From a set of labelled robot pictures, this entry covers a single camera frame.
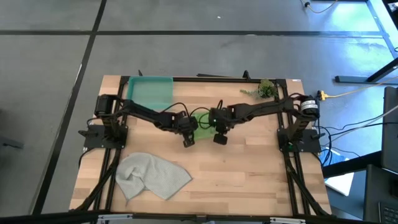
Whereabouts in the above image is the green microfiber towel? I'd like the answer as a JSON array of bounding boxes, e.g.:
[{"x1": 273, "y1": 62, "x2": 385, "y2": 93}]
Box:
[{"x1": 191, "y1": 112, "x2": 218, "y2": 141}]

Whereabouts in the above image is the pale grey waffle towel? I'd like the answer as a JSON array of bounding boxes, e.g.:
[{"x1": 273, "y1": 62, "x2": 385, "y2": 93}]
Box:
[{"x1": 115, "y1": 152, "x2": 193, "y2": 202}]

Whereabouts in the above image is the teal plastic basket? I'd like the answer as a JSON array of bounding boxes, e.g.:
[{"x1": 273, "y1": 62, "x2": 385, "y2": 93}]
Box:
[{"x1": 126, "y1": 76, "x2": 174, "y2": 110}]

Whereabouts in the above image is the small potted succulent plant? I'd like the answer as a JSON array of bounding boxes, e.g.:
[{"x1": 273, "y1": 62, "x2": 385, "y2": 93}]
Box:
[{"x1": 239, "y1": 78, "x2": 279, "y2": 100}]

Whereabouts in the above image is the blue floor item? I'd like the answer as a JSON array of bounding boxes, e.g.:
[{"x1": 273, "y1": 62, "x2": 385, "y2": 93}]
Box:
[{"x1": 326, "y1": 148, "x2": 346, "y2": 166}]

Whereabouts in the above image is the black desk edge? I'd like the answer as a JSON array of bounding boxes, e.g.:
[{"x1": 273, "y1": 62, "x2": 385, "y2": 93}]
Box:
[{"x1": 322, "y1": 151, "x2": 383, "y2": 178}]

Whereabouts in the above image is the white paper sheet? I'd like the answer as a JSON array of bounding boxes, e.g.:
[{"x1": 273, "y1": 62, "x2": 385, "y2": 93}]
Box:
[{"x1": 325, "y1": 172, "x2": 355, "y2": 197}]

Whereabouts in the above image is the black desk leg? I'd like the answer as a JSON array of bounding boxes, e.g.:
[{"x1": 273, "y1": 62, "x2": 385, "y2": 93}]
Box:
[{"x1": 335, "y1": 57, "x2": 398, "y2": 84}]

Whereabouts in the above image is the black crossbar with silver brackets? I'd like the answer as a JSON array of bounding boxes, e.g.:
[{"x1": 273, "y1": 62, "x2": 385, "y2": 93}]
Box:
[{"x1": 0, "y1": 210, "x2": 374, "y2": 224}]

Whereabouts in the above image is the black monitor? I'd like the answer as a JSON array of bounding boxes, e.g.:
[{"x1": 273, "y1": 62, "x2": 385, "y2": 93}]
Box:
[{"x1": 381, "y1": 86, "x2": 398, "y2": 174}]

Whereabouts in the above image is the black laptop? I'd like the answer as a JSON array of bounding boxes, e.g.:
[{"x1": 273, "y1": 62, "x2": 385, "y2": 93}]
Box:
[{"x1": 363, "y1": 164, "x2": 398, "y2": 223}]

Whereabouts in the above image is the black floor stand foot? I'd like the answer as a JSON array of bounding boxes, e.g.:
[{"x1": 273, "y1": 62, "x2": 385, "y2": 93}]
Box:
[{"x1": 0, "y1": 136, "x2": 24, "y2": 149}]

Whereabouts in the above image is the black aluminium table frame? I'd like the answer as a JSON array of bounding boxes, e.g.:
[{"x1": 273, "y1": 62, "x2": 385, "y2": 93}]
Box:
[{"x1": 70, "y1": 70, "x2": 332, "y2": 218}]

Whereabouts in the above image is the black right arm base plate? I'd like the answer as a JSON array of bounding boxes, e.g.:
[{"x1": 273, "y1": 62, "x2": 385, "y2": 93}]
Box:
[{"x1": 277, "y1": 128, "x2": 326, "y2": 153}]

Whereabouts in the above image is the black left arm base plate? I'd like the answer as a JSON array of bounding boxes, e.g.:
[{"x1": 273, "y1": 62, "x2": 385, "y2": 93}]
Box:
[{"x1": 78, "y1": 124, "x2": 129, "y2": 149}]

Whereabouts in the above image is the yellow extension cord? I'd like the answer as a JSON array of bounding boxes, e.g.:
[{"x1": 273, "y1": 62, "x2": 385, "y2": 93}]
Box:
[{"x1": 317, "y1": 76, "x2": 398, "y2": 101}]

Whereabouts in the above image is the yellow cable with black plug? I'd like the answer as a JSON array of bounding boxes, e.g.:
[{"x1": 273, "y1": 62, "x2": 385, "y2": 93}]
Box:
[{"x1": 300, "y1": 0, "x2": 338, "y2": 14}]

